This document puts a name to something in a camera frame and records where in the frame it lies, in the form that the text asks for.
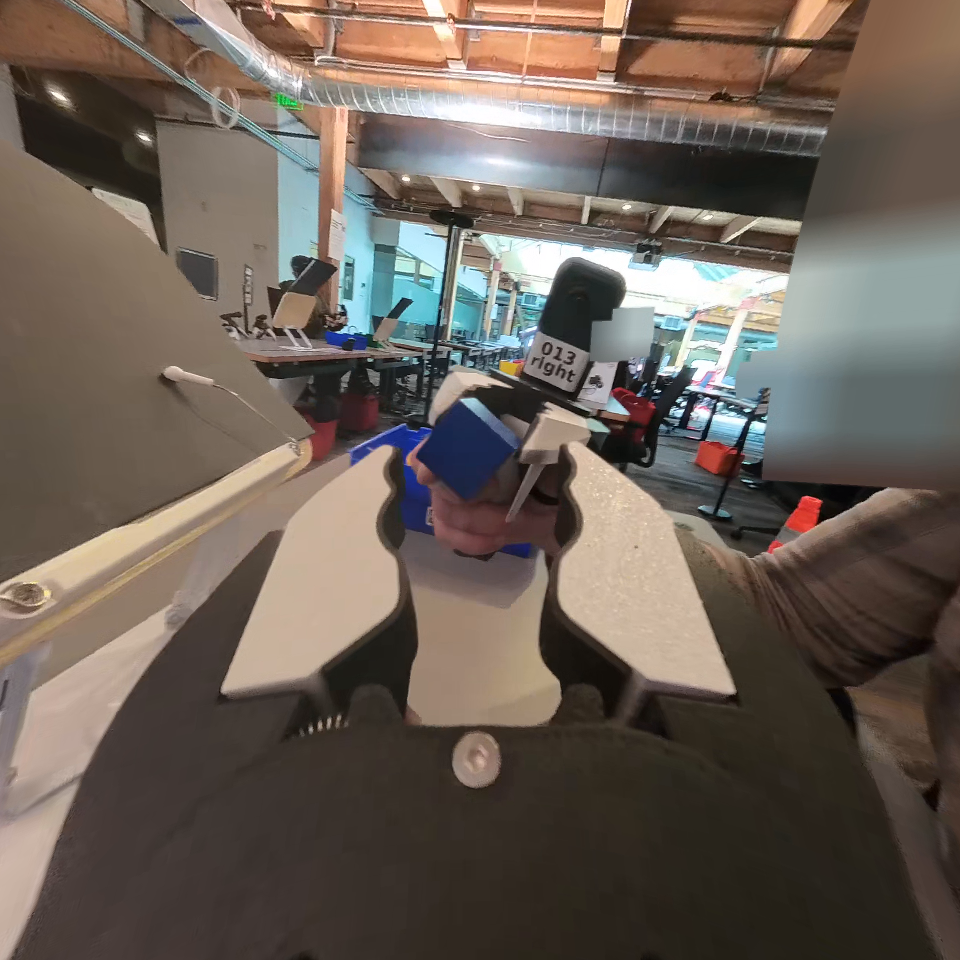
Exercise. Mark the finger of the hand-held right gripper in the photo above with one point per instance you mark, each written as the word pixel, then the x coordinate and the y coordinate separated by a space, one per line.
pixel 461 386
pixel 559 435

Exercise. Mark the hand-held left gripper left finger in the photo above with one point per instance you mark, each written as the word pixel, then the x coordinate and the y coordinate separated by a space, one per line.
pixel 322 585

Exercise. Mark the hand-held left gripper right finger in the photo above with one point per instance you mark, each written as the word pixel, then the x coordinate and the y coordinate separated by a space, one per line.
pixel 637 592

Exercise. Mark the blue cube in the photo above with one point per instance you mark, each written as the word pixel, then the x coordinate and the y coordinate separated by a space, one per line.
pixel 469 446

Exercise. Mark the blue storage bin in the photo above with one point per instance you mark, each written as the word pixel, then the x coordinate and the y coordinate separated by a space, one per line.
pixel 347 341
pixel 375 450

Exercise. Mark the person's right forearm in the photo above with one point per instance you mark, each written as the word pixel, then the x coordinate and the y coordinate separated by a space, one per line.
pixel 840 585

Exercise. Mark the person's right hand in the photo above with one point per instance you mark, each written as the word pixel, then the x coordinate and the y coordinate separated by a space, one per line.
pixel 480 525

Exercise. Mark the yellow bin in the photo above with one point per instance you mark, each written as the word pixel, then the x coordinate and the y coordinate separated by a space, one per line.
pixel 513 367

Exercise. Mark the small tilted board on stand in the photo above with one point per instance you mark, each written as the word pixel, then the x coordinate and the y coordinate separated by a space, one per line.
pixel 391 322
pixel 300 300

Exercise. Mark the black office chair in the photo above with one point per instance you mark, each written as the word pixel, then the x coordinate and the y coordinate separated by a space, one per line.
pixel 660 420

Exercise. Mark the red storage bin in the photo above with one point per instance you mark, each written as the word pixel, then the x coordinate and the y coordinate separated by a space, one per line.
pixel 360 412
pixel 322 439

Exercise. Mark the long work table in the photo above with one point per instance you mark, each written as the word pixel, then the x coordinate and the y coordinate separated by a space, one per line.
pixel 322 354

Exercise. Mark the orange storage bin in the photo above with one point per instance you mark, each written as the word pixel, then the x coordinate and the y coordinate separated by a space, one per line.
pixel 718 457

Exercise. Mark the white board stand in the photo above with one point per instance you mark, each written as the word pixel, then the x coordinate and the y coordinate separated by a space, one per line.
pixel 480 637

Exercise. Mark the orange traffic cone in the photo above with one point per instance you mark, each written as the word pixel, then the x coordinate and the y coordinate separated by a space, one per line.
pixel 799 525

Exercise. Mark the wooden support column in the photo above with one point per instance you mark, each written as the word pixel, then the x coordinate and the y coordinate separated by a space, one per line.
pixel 334 195

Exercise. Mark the grey framed sign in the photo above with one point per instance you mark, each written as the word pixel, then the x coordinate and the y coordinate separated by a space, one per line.
pixel 197 274

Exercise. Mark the grey and wooden curved board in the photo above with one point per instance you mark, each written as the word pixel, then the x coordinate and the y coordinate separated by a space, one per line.
pixel 112 375

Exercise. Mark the green exit sign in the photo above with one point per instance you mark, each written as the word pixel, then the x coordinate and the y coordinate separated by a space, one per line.
pixel 289 101

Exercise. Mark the whiteboard on stand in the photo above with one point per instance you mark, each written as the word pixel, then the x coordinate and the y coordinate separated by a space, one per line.
pixel 131 214

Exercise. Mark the black stanchion post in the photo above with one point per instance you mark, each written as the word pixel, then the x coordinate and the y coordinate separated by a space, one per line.
pixel 731 465

